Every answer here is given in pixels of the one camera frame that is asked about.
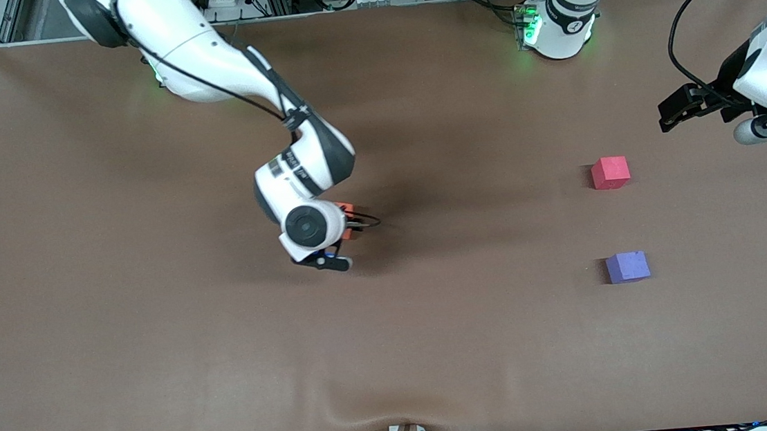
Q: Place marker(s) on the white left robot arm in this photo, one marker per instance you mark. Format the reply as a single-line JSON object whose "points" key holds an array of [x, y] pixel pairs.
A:
{"points": [[561, 26]]}

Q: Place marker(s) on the orange foam block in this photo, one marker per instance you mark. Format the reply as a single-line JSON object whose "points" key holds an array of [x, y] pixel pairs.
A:
{"points": [[347, 209]]}

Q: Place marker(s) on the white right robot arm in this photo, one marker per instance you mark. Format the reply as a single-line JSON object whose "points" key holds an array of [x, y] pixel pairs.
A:
{"points": [[188, 45]]}

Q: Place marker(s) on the large smooth table mat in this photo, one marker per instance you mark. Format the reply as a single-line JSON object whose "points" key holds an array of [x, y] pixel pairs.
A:
{"points": [[395, 346]]}

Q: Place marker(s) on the purple foam block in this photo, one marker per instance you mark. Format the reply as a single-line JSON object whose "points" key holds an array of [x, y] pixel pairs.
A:
{"points": [[627, 268]]}

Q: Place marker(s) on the red foam block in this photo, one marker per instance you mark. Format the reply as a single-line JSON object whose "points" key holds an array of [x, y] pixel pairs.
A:
{"points": [[610, 173]]}

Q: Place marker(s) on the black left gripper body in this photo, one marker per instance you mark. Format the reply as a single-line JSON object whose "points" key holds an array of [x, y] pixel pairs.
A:
{"points": [[730, 77]]}

